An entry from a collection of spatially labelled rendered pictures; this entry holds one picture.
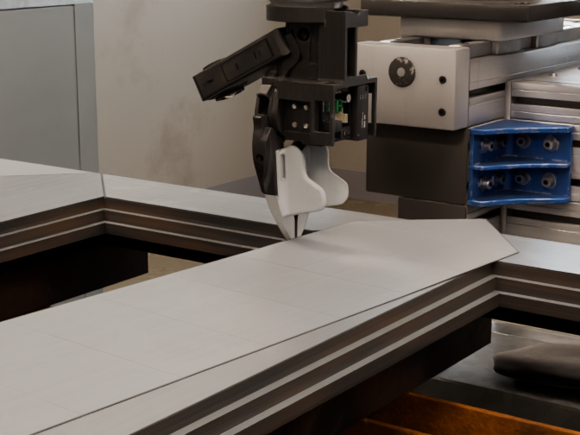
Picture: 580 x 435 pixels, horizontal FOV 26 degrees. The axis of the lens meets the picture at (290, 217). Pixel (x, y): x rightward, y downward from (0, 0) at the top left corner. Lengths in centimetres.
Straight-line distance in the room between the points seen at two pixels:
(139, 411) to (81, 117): 123
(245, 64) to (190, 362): 37
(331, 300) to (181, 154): 388
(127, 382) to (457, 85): 71
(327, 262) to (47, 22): 93
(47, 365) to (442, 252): 40
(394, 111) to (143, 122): 324
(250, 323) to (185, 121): 393
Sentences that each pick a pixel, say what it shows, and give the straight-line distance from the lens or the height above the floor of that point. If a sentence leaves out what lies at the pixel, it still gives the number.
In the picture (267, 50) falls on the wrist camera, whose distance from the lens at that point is 109.
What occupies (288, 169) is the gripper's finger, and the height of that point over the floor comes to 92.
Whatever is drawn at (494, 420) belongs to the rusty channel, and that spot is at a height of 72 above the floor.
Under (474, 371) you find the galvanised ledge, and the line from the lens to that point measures 131.
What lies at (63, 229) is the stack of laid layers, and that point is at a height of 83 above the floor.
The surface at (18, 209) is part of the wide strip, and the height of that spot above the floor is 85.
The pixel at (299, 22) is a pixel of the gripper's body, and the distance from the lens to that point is 106.
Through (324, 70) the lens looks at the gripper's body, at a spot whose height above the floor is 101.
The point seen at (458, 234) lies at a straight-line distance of 115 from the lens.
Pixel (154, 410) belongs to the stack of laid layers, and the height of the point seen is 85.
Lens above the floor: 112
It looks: 13 degrees down
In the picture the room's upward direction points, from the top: straight up
